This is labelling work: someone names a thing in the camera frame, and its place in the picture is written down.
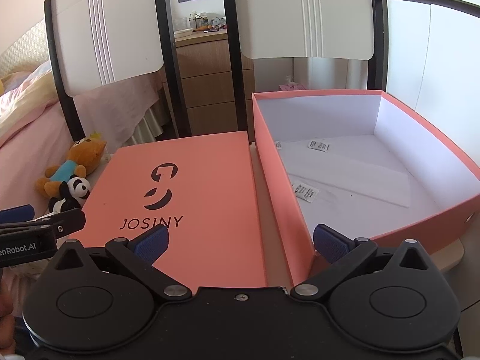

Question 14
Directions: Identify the small pink item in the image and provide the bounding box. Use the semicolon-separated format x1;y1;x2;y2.
279;76;309;91

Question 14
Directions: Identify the white quilted headboard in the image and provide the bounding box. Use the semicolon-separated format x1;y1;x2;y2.
0;20;50;80

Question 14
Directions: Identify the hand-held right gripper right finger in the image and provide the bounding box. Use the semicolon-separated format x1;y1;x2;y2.
292;224;429;303

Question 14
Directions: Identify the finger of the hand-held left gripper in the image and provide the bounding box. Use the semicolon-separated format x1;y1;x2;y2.
0;208;87;238
0;205;35;224

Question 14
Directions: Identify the white tissue paper sheet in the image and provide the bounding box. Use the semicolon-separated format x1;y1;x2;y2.
281;135;413;209

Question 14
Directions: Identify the pink cardboard box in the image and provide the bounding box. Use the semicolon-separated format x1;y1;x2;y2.
250;89;480;289

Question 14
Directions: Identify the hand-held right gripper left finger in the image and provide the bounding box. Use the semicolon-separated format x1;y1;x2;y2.
55;228;191;303

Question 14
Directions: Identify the white chair with black frame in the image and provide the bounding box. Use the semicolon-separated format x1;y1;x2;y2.
44;0;179;149
221;0;391;144

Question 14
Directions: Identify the wooden dresser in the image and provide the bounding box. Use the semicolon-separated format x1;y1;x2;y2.
174;28;256;145

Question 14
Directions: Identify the pink box lid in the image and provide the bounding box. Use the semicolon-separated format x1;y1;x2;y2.
67;130;269;295

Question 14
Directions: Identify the panda plush toy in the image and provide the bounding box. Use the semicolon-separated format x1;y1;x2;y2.
49;176;93;214

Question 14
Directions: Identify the bed with pink bedding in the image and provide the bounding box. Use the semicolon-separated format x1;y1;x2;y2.
0;60;177;212

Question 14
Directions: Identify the brown bear plush toy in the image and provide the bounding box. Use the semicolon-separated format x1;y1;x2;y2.
35;131;108;199

